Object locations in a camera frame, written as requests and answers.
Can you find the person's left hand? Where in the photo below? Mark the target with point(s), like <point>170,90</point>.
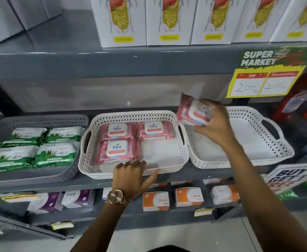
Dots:
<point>128,179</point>

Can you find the person's right hand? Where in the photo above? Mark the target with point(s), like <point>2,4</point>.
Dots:
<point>220,125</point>

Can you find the person's left thumb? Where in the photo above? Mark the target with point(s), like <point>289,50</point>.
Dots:
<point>152,177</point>

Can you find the person's right thumb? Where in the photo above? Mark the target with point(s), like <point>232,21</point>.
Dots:
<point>202,129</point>

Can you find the pink wet wipes packet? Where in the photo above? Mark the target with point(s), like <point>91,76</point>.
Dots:
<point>116,150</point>
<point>191,112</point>
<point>154,129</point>
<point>118,131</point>

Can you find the white perforated plastic basket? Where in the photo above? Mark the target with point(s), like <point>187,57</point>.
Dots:
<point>248,144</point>
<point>164,154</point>

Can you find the person's left forearm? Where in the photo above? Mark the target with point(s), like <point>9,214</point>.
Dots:
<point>103,228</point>

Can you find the person's right forearm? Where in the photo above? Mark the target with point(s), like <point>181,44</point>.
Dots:
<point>263,196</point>

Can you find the orange white small box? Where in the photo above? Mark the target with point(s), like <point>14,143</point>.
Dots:
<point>189,197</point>
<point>224,194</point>
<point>156,201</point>

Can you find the rose gold wristwatch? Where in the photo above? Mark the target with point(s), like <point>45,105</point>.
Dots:
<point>116,196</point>

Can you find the yellow shelf label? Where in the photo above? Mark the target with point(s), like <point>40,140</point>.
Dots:
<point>62,225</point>
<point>18,197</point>
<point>203,212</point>

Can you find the purple white box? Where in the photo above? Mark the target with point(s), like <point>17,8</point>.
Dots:
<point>47,203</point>
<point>77,198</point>

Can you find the yellow green price sign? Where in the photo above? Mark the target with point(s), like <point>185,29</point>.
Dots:
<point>269,73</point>

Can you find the red bottle with white label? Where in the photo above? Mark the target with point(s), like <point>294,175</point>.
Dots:
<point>292,99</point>

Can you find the green wet wipes packet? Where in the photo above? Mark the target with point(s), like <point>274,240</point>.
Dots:
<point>23,136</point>
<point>10,158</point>
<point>64,133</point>
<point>56,154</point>

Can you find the white red promotion sign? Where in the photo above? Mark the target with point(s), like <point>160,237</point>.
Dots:
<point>290,177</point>

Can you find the white box with intestine print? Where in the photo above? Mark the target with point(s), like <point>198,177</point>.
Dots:
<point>169,20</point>
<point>214,20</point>
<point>298,20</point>
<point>116,20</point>
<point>261,18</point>

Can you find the grey perforated plastic basket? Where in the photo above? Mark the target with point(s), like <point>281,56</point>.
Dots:
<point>38,175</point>

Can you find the grey metal shelf unit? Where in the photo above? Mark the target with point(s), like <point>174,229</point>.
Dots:
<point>64,62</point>

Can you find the plain white box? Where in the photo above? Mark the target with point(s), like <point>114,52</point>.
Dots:
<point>51,6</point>
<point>28,10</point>
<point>0,18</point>

